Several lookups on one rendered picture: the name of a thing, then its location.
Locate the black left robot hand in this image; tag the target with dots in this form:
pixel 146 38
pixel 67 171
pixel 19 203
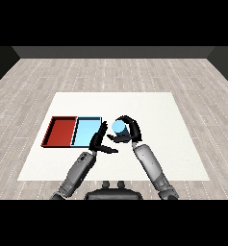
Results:
pixel 98 141

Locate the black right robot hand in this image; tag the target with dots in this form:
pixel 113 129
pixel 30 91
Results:
pixel 135 131

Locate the small blue can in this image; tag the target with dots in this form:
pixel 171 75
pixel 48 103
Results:
pixel 119 127

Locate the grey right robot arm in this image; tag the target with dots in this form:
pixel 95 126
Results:
pixel 154 169

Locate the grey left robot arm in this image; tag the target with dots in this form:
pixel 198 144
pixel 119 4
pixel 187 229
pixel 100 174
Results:
pixel 76 175

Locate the light blue shallow open box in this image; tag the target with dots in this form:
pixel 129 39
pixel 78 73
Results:
pixel 86 132

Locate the red shallow open box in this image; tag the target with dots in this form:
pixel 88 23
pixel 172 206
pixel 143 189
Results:
pixel 60 132

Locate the dark grey robot body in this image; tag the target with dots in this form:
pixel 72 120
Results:
pixel 113 193

